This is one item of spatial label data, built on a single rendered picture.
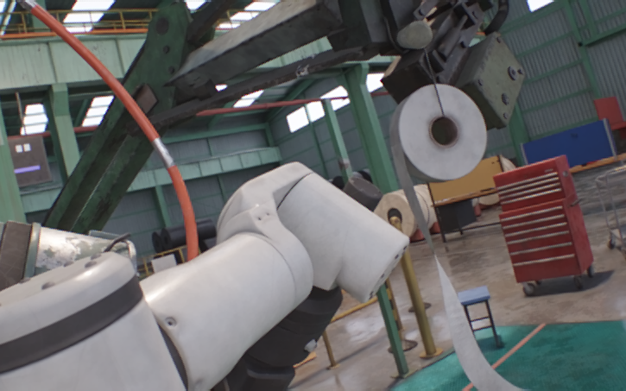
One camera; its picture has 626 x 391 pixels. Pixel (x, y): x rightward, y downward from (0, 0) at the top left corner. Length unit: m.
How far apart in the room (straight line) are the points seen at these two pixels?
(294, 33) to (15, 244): 0.69
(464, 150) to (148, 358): 0.73
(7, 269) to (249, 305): 0.29
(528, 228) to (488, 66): 4.22
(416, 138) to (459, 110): 0.10
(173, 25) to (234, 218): 1.05
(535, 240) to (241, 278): 4.98
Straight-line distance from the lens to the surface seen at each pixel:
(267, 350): 0.45
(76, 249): 0.53
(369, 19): 0.96
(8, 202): 5.38
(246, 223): 0.35
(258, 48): 1.12
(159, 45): 1.40
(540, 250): 5.24
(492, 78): 1.07
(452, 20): 1.09
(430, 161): 0.84
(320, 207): 0.41
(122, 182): 1.58
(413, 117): 0.85
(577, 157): 9.25
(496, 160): 9.91
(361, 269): 0.40
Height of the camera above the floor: 1.39
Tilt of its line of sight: 2 degrees up
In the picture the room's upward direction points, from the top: 16 degrees counter-clockwise
